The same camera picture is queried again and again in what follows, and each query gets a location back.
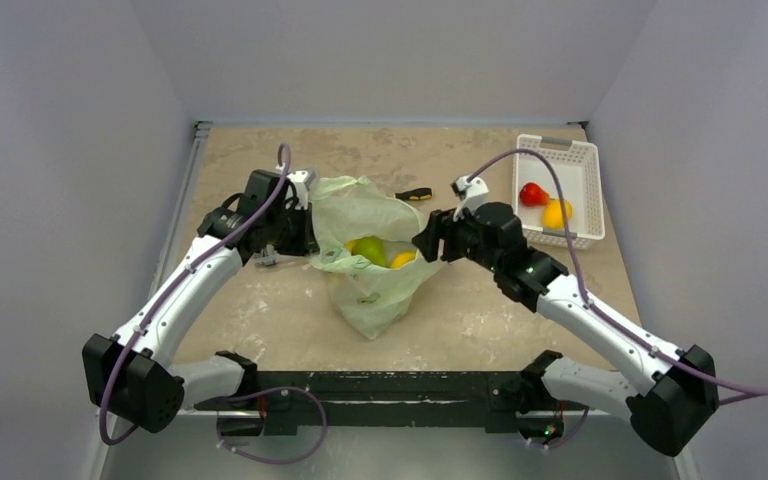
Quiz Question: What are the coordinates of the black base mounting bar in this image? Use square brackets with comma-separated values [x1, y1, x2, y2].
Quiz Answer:
[195, 371, 584, 437]

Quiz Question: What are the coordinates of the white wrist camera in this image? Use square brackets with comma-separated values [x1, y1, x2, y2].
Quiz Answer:
[284, 169, 318, 210]
[451, 176, 489, 221]

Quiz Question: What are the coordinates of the clear plastic screw box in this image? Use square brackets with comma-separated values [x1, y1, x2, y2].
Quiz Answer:
[252, 245, 278, 268]

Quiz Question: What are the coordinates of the red fake pear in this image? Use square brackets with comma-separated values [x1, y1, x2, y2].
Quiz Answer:
[518, 182, 551, 208]

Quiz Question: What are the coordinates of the yellow fake lemon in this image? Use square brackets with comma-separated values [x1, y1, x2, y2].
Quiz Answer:
[541, 199, 573, 230]

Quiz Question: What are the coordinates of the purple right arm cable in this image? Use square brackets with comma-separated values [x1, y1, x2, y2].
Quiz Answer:
[466, 148, 768, 399]

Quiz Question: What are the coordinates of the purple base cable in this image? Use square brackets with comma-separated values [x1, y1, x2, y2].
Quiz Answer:
[214, 388, 328, 466]

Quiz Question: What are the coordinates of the green plastic bag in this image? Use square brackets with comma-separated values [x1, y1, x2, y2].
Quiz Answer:
[308, 176, 442, 340]

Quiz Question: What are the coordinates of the white plastic basket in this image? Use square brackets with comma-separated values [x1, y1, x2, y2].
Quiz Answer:
[513, 134, 605, 250]

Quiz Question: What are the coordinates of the green fake apple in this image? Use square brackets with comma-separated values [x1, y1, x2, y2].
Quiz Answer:
[351, 236, 390, 268]

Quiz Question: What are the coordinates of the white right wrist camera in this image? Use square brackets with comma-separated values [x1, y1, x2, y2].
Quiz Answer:
[451, 176, 489, 221]

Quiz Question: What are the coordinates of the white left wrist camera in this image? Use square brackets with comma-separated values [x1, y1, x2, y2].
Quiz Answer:
[284, 169, 318, 210]

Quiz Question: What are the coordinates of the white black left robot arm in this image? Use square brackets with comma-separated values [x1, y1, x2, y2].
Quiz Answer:
[82, 169, 318, 433]

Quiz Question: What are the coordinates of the yellow black screwdriver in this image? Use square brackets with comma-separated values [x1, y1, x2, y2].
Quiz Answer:
[394, 187, 433, 202]

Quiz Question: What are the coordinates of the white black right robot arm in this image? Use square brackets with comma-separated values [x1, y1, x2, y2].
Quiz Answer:
[412, 202, 720, 457]

